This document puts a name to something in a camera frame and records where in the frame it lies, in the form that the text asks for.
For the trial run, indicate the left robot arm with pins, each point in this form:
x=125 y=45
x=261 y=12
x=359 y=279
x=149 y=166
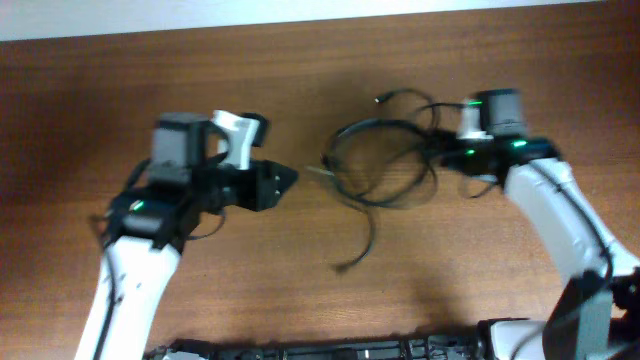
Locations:
x=198 y=165

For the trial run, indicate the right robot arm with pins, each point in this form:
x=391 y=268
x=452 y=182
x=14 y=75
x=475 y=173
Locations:
x=597 y=314

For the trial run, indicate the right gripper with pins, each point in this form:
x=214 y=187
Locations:
x=449 y=147

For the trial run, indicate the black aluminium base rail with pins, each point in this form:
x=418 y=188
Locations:
x=464 y=343

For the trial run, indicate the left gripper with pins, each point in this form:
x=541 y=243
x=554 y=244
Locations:
x=266 y=177

